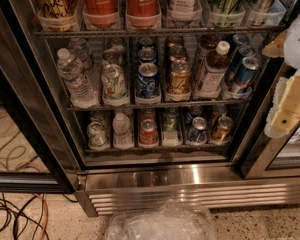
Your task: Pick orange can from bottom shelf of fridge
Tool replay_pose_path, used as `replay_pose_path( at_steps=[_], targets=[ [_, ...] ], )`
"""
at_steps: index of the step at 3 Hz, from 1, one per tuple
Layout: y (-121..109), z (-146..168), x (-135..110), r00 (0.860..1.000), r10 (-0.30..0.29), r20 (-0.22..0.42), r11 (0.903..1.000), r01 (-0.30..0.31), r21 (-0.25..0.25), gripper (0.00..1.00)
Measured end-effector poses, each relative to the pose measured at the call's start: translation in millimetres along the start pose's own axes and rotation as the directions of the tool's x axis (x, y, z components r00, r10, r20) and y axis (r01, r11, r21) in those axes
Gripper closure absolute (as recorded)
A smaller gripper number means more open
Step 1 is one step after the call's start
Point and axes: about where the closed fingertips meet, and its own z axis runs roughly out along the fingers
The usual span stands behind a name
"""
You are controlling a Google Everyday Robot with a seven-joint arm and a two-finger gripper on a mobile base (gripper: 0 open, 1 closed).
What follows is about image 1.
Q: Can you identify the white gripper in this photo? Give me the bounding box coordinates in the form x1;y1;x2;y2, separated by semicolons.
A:
262;30;300;138

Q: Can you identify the orange can bottom shelf front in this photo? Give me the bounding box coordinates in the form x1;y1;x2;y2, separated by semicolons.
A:
211;116;234;142

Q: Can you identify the orange can shelf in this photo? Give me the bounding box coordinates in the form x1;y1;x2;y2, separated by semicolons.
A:
209;104;227;127
211;116;234;142

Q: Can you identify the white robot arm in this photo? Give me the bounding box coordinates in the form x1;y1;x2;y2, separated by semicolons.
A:
262;14;300;138

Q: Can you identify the blue slim can front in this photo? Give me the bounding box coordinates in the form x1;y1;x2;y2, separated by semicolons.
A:
230;57;261;93

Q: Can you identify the blue slim can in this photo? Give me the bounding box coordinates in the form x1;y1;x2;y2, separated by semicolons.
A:
230;57;261;93
225;44;256;83
230;34;249;51

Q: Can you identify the orange can bottom shelf rear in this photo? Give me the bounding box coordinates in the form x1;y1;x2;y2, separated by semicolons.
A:
209;104;227;127

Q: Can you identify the right fridge glass door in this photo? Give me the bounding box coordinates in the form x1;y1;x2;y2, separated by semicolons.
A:
238;61;300;179

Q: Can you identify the fridge glass door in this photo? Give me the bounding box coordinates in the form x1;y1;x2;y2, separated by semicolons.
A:
0;0;80;194
238;61;300;179

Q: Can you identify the green striped can top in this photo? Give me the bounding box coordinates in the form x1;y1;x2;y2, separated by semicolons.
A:
207;0;245;27

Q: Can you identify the blue can bottom shelf rear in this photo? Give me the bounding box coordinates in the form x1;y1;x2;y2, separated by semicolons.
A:
185;106;202;125

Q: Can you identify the blue can shelf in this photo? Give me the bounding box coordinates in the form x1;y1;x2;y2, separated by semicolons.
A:
187;117;207;144
185;106;202;125

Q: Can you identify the blue can bottom shelf front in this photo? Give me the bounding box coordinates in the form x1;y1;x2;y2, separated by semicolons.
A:
187;117;207;144

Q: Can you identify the gold can middle front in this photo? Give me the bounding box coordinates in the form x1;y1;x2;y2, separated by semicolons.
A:
166;60;191;95

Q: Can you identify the gold can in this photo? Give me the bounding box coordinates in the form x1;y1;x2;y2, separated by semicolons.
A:
168;46;188;62
166;60;191;95

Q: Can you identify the green can bottom shelf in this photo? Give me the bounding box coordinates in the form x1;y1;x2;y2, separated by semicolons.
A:
163;107;178;132

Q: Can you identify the blue pepsi can middle front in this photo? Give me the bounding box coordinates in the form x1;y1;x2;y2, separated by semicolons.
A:
136;63;159;99

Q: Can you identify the blue pepsi can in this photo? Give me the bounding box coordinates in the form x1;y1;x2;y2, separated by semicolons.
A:
136;63;159;99
138;48;157;64

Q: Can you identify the red can bottom shelf rear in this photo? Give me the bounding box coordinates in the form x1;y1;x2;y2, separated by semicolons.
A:
140;108;156;121

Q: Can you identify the red can shelf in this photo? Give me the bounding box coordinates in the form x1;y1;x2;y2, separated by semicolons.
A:
140;108;156;121
139;119;158;145

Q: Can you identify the red can bottom shelf front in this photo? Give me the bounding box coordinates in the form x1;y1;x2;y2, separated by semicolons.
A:
139;119;158;145

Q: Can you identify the right coca cola can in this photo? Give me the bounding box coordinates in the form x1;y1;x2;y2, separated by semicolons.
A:
126;0;158;29

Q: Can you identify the coca cola can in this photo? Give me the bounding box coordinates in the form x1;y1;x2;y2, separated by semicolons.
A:
85;0;118;28
126;0;158;29

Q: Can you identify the white green can middle front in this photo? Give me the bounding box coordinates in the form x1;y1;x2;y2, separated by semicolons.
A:
101;64;127;100

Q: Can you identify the white green can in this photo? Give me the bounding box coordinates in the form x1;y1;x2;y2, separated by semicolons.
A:
90;111;109;129
87;122;108;150
101;64;127;100

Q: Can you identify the water bottle bottom shelf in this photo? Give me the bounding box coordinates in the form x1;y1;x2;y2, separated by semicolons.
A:
112;112;133;149

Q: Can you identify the water bottle shelf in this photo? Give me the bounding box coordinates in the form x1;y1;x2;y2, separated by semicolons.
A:
57;48;97;108
112;112;133;149
68;38;93;71

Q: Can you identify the white green can bottom rear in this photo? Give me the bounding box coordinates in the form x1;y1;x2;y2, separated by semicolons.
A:
90;111;109;129

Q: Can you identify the white green can bottom front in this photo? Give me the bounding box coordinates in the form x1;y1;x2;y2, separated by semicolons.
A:
87;122;108;150

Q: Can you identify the left coca cola can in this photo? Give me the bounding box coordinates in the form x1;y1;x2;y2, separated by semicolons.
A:
85;0;118;28

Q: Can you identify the water bottle middle shelf front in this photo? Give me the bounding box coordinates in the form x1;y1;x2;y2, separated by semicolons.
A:
57;48;97;108

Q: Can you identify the water bottle middle shelf rear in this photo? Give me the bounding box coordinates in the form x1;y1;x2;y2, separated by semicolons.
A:
68;38;93;71

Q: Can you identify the steel fridge base grille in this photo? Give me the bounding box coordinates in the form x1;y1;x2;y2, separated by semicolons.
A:
75;164;300;217

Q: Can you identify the yellow la croix can top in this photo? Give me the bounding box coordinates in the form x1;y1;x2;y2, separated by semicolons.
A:
38;0;78;32

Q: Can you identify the left fridge glass door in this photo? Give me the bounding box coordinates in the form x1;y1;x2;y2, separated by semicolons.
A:
0;0;80;194

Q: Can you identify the tea bottle white cap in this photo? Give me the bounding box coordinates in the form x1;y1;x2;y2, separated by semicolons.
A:
195;41;230;93

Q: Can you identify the tea bottle rear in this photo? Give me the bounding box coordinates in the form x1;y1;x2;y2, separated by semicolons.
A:
192;34;220;79

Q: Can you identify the white label bottle top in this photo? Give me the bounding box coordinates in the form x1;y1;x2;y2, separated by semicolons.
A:
168;0;199;21

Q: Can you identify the clear plastic bag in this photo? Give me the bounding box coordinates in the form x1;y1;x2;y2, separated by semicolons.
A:
103;200;217;240

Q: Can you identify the middle wire shelf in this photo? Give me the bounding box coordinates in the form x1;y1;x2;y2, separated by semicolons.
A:
67;99;249;111

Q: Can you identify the wire shelf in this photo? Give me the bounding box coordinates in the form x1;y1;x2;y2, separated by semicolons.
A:
35;25;285;39
85;143;229;153
67;99;249;111

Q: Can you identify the top wire shelf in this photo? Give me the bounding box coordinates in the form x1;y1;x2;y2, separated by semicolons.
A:
35;25;285;39

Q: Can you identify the bottom wire shelf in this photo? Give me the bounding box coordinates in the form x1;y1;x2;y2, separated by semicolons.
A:
85;143;229;153

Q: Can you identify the orange floor cable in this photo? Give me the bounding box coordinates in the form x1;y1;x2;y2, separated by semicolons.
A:
32;193;50;240

